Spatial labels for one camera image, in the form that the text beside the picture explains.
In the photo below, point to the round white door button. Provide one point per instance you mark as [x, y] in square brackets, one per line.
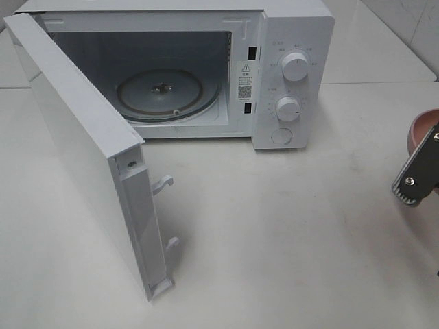
[282, 136]

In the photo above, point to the pink round plate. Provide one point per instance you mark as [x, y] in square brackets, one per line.
[420, 130]

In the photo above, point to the white microwave oven body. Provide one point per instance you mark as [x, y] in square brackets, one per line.
[110, 41]

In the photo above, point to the glass microwave turntable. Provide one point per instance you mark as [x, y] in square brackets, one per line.
[162, 95]

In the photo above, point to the white warning label sticker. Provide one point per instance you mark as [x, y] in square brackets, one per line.
[245, 75]

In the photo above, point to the upper white power knob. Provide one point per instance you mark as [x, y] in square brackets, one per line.
[294, 66]

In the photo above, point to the white timer knob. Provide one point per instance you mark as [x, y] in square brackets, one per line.
[288, 109]

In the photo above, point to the white microwave door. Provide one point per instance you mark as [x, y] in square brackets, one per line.
[101, 151]

